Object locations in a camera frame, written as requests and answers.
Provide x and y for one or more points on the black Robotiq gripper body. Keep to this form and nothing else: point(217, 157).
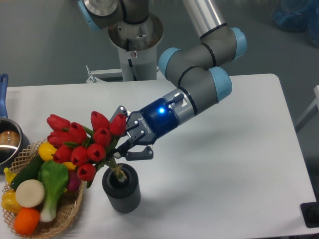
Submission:
point(149, 124)

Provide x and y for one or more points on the dark grey ribbed vase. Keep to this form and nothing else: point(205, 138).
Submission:
point(123, 196)

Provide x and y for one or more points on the blue plastic bag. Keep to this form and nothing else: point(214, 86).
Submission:
point(298, 16)

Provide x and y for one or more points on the green bok choy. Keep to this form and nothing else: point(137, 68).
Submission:
point(54, 177)

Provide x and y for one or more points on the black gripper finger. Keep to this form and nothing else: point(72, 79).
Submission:
point(120, 110)
point(146, 154)

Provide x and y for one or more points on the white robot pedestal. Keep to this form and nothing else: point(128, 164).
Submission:
point(137, 50)

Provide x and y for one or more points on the dark green cucumber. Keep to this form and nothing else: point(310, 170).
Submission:
point(30, 171)

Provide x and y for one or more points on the yellow bell pepper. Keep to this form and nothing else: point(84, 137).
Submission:
point(9, 202)

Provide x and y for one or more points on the black device at edge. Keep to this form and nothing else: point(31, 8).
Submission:
point(310, 212)

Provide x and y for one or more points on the blue handled saucepan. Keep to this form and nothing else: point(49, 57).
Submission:
point(12, 138)

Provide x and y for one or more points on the white table leg frame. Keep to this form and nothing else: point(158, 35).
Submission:
point(309, 112)

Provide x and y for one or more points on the woven wicker basket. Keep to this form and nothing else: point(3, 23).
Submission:
point(67, 208)

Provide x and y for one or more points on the red tulip bouquet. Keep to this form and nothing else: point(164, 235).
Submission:
point(88, 149)

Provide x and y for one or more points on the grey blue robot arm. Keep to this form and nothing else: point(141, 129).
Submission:
point(199, 80)

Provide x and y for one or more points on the yellow squash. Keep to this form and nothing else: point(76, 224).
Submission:
point(46, 152)

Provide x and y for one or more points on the orange fruit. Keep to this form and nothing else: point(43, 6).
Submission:
point(26, 221)

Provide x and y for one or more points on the red purple radish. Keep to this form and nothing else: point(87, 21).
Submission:
point(73, 181)

